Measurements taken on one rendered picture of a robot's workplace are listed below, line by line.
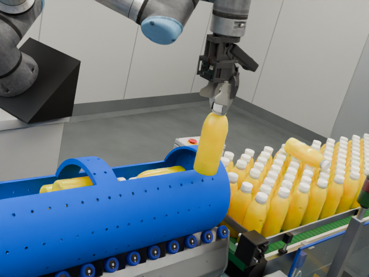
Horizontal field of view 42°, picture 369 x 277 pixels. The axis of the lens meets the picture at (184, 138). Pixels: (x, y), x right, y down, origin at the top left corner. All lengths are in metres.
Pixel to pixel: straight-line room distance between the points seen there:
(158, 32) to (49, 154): 1.00
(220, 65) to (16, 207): 0.59
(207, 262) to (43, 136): 0.81
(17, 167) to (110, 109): 3.28
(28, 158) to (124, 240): 0.78
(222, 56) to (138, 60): 4.01
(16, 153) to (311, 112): 4.56
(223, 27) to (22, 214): 0.64
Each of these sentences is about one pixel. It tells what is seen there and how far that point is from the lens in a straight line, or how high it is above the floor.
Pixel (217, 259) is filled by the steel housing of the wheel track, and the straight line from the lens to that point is 1.68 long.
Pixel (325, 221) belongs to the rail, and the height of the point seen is 0.97.
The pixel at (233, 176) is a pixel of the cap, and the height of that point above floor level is 1.11.
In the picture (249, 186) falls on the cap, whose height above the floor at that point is 1.11.
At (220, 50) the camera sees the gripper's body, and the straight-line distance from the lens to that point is 1.22.
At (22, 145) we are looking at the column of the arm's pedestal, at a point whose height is 0.98.
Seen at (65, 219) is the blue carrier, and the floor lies 1.16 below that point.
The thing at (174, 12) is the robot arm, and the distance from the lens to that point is 1.15.
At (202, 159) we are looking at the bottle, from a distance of 1.33.
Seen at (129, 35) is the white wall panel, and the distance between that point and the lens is 5.03.
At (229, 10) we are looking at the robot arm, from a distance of 1.19.
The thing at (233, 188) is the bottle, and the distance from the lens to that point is 1.74.
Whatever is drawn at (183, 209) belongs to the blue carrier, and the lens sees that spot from 1.38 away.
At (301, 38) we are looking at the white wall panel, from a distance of 6.04.
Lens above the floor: 1.81
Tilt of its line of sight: 21 degrees down
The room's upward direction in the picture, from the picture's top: 15 degrees clockwise
